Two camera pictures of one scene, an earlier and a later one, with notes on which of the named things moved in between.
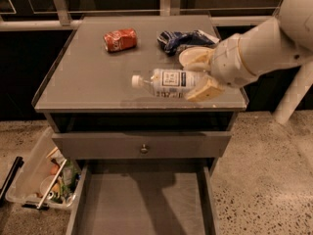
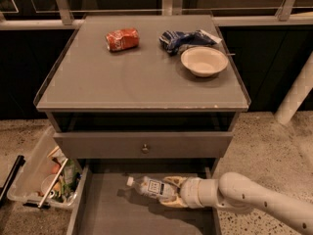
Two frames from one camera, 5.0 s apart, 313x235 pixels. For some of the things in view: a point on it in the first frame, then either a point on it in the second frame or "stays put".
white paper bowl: x=198 y=59 stays put
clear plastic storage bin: x=45 y=178 stays put
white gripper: x=228 y=63 → x=189 y=192
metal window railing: x=169 y=6 stays put
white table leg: x=294 y=93 stays put
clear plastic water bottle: x=170 y=83 → x=155 y=187
